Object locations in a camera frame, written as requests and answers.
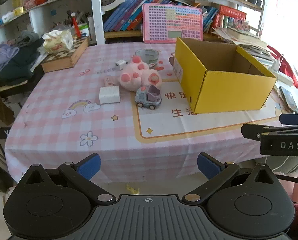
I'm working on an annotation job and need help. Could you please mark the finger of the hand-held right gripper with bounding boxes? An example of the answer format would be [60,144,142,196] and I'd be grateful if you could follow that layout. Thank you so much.
[279,114,298,125]
[241,123,298,140]

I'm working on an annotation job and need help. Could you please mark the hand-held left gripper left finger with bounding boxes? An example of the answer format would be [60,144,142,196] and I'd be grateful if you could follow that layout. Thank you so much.
[19,153,116,206]

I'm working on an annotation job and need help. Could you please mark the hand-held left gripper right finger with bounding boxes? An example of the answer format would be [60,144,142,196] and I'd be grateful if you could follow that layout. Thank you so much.
[181,152,278,206]

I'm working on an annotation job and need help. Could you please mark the yellow cardboard box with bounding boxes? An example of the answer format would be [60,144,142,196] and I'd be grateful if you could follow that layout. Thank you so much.
[173,37,277,115]

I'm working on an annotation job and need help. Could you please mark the white power adapter block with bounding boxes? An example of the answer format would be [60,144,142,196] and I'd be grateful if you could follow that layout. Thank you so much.
[99,85,121,105]

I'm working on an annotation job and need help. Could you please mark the grey toy truck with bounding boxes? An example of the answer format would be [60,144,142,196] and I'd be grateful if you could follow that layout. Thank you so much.
[135,84,162,111]

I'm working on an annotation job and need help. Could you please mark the pink plush paw toy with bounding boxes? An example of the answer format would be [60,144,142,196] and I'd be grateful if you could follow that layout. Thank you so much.
[117,56,162,92]

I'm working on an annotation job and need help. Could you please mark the clear tape roll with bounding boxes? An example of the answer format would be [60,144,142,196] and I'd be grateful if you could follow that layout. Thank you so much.
[135,49,159,67]

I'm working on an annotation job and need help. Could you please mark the dark phone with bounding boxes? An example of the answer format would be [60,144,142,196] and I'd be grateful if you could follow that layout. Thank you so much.
[279,86,298,113]

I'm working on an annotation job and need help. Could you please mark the pink checked tablecloth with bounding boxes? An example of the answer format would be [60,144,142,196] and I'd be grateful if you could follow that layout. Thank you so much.
[5,42,298,183]

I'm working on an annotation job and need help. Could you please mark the yellow paper scrap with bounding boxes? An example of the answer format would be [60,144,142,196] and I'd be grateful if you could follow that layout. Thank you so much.
[126,183,140,195]

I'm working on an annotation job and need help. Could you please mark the red chair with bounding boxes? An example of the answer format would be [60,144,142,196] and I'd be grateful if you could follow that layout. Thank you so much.
[267,45,294,77]

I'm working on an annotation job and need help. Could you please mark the stack of papers and books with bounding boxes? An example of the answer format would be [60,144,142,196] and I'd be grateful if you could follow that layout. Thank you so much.
[211,25,274,62]

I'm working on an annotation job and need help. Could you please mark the wooden chessboard box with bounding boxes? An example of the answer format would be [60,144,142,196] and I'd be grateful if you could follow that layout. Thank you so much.
[41,37,90,73]

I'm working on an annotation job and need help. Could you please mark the red book box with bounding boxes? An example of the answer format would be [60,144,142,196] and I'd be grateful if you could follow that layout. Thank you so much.
[218,5,247,22]

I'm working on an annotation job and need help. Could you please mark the row of blue books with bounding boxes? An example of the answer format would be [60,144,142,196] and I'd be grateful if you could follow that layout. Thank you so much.
[201,5,219,33]

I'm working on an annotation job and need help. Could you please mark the dark cloth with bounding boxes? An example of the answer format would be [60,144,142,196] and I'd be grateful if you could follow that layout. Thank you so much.
[0,37,45,83]

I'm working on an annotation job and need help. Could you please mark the tissue pack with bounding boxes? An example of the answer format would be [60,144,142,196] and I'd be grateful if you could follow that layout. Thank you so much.
[42,29,74,54]

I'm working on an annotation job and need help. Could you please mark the pink learning tablet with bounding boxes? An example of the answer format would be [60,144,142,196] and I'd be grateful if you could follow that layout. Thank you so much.
[142,3,204,43]

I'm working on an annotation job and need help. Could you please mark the white green tub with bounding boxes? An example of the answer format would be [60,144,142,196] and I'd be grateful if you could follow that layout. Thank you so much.
[78,24,90,37]

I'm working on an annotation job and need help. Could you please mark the purple cloth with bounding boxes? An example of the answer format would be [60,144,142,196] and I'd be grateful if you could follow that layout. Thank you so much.
[0,42,20,80]

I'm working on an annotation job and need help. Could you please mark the grey cloth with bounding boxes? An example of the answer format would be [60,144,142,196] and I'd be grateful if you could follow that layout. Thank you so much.
[14,31,40,47]

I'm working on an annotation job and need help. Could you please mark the row of colourful books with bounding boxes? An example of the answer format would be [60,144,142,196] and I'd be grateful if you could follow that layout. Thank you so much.
[103,0,149,32]

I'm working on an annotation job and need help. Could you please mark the black cable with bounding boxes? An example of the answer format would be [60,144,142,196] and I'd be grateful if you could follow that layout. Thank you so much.
[276,174,298,184]

